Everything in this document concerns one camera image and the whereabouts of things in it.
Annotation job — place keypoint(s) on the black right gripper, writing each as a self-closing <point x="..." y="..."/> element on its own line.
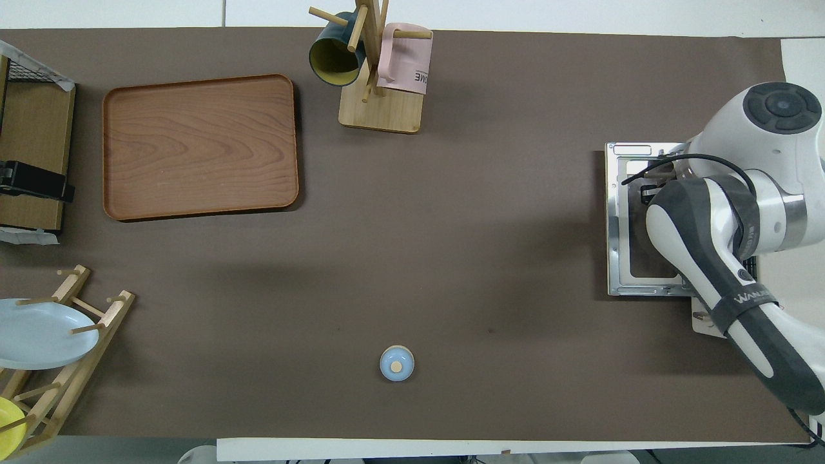
<point x="682" y="169"/>

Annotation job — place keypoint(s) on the wooden mug tree stand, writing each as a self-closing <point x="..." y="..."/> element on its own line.
<point x="387" y="113"/>

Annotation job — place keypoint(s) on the light blue plate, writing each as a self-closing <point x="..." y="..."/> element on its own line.
<point x="38" y="335"/>

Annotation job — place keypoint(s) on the wooden shelf unit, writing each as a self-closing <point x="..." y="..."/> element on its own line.
<point x="35" y="122"/>

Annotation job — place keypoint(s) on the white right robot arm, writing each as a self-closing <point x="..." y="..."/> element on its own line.
<point x="709" y="270"/>

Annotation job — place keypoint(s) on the yellow plate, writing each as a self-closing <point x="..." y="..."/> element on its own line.
<point x="8" y="425"/>

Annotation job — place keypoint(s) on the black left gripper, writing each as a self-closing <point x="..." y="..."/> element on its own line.
<point x="29" y="178"/>

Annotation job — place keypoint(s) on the white crumpled wrap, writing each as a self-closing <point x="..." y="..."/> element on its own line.
<point x="61" y="80"/>
<point x="29" y="237"/>

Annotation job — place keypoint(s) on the pink mug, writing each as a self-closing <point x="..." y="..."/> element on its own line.
<point x="406" y="64"/>

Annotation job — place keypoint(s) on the brown table mat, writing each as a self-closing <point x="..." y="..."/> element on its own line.
<point x="451" y="258"/>

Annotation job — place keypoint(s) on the silver oven knob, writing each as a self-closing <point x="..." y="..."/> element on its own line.
<point x="700" y="316"/>

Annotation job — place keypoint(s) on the dark blue mug yellow inside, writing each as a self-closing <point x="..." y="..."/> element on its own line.
<point x="332" y="61"/>

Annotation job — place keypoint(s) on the wooden plate rack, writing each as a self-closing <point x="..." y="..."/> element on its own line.
<point x="117" y="311"/>

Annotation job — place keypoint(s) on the brown wooden serving tray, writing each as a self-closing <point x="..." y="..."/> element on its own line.
<point x="200" y="148"/>

